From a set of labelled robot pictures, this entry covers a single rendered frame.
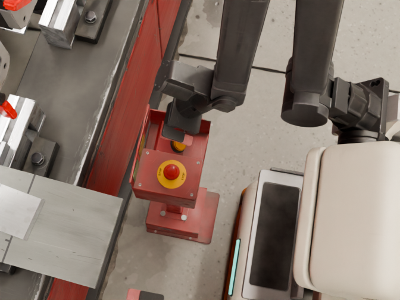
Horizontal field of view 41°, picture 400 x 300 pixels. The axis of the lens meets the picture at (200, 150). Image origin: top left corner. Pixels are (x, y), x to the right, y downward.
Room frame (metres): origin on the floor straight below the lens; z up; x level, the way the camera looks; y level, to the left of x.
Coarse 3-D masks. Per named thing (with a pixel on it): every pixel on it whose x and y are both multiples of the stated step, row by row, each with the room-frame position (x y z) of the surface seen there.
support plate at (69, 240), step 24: (0, 168) 0.24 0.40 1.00; (24, 192) 0.19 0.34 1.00; (48, 192) 0.20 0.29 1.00; (72, 192) 0.20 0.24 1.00; (96, 192) 0.21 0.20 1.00; (48, 216) 0.15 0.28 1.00; (72, 216) 0.15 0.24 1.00; (96, 216) 0.16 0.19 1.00; (0, 240) 0.09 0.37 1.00; (24, 240) 0.10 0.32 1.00; (48, 240) 0.10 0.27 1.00; (72, 240) 0.11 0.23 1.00; (96, 240) 0.11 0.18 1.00; (24, 264) 0.05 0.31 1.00; (48, 264) 0.06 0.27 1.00; (72, 264) 0.06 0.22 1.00; (96, 264) 0.07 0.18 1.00
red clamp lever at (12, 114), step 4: (0, 92) 0.31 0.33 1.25; (0, 96) 0.30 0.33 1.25; (4, 96) 0.30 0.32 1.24; (0, 100) 0.29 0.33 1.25; (4, 100) 0.30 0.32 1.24; (0, 104) 0.29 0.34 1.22; (4, 104) 0.30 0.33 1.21; (8, 104) 0.30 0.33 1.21; (0, 108) 0.29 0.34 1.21; (4, 108) 0.29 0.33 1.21; (8, 108) 0.30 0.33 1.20; (12, 108) 0.30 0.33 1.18; (0, 112) 0.29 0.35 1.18; (4, 112) 0.29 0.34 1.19; (8, 112) 0.29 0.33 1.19; (12, 112) 0.30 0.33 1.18; (16, 112) 0.30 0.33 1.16; (4, 116) 0.29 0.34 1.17; (8, 116) 0.29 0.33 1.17; (12, 116) 0.29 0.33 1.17; (16, 116) 0.30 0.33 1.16
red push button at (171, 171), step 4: (168, 164) 0.33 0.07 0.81; (172, 164) 0.33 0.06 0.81; (164, 168) 0.32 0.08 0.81; (168, 168) 0.32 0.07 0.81; (172, 168) 0.32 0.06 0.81; (176, 168) 0.32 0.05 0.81; (164, 172) 0.31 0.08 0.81; (168, 172) 0.31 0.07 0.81; (172, 172) 0.31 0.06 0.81; (176, 172) 0.31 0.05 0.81; (164, 176) 0.30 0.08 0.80; (168, 176) 0.30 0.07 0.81; (172, 176) 0.30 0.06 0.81; (176, 176) 0.30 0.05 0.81
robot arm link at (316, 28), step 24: (312, 0) 0.35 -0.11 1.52; (336, 0) 0.35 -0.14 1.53; (312, 24) 0.35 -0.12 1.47; (336, 24) 0.35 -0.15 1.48; (312, 48) 0.35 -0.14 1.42; (288, 72) 0.39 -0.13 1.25; (312, 72) 0.35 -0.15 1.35; (312, 96) 0.33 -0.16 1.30; (288, 120) 0.32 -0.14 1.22; (312, 120) 0.32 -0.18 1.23
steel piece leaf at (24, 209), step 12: (0, 192) 0.19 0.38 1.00; (12, 192) 0.19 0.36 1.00; (0, 204) 0.16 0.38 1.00; (12, 204) 0.17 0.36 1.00; (24, 204) 0.17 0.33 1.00; (36, 204) 0.17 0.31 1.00; (0, 216) 0.14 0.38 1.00; (12, 216) 0.14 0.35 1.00; (24, 216) 0.15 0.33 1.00; (36, 216) 0.15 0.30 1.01; (0, 228) 0.12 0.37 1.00; (12, 228) 0.12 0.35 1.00; (24, 228) 0.12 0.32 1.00
